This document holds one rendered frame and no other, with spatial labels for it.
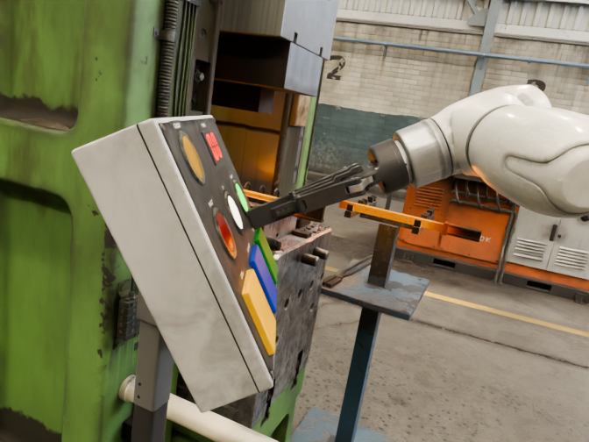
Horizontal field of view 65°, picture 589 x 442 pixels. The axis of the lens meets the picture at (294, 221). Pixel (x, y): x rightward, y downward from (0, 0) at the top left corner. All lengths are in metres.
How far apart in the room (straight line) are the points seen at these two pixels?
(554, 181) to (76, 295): 0.82
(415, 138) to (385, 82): 8.09
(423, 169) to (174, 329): 0.39
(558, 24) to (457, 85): 1.74
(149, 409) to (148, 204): 0.36
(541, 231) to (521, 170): 4.18
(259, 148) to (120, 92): 0.68
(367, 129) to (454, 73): 1.72
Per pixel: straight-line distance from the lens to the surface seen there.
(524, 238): 4.71
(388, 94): 8.73
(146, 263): 0.44
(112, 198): 0.44
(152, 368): 0.68
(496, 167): 0.57
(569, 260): 4.81
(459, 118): 0.67
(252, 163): 1.46
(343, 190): 0.64
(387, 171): 0.66
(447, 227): 1.39
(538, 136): 0.54
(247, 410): 1.21
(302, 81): 1.12
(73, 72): 1.01
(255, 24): 1.02
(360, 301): 1.44
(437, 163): 0.67
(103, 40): 0.89
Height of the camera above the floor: 1.22
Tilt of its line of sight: 13 degrees down
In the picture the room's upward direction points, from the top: 9 degrees clockwise
